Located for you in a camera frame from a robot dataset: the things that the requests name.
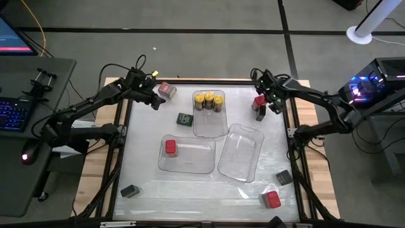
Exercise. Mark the backlit black keyboard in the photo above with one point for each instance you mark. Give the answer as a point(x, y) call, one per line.
point(12, 114)

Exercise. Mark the red lid spice tin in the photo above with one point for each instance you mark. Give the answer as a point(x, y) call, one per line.
point(272, 199)
point(171, 147)
point(167, 90)
point(259, 101)

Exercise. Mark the black lid green pepper tin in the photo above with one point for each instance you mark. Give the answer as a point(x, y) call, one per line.
point(184, 119)
point(261, 114)

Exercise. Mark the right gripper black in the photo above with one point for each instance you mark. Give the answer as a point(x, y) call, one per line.
point(276, 107)

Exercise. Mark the white tower fan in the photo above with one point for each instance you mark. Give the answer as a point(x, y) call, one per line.
point(359, 36)

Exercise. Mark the grey desk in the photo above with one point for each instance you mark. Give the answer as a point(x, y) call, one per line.
point(19, 79)

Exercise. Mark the glossy white table sheet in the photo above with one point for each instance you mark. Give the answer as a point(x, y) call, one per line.
point(196, 202)

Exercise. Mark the yellow lid spice jar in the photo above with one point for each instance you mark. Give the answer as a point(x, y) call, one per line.
point(209, 98)
point(218, 102)
point(199, 99)

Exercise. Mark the silver metal bracket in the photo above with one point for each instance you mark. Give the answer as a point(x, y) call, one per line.
point(299, 225)
point(117, 224)

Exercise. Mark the black box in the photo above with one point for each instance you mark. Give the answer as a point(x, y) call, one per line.
point(348, 3)

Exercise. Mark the black caster wheel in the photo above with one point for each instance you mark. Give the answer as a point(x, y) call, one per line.
point(42, 196)

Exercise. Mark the black metal table frame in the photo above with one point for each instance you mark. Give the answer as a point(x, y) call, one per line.
point(205, 81)

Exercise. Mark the white paper sheet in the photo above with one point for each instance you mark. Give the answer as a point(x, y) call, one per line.
point(64, 150)

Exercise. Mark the clear plastic bin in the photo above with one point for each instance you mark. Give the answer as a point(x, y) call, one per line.
point(210, 125)
point(196, 158)
point(240, 152)

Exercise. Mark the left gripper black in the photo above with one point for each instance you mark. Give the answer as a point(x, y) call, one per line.
point(147, 93)

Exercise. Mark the black computer mouse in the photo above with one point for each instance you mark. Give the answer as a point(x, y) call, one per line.
point(30, 153)

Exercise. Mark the grey block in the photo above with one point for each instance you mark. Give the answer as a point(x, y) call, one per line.
point(284, 177)
point(129, 191)

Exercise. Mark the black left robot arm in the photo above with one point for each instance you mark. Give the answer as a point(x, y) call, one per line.
point(95, 98)

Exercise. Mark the black clamp holder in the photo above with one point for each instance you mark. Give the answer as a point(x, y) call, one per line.
point(39, 85)

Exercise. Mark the black lit computer case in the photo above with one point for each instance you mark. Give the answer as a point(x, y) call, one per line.
point(389, 68)

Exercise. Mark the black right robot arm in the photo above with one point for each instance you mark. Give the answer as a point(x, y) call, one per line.
point(316, 95)

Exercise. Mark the grey equipment stand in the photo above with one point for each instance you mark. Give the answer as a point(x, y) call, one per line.
point(397, 158)

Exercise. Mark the computer monitor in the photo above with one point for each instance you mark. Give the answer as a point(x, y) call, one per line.
point(12, 41)

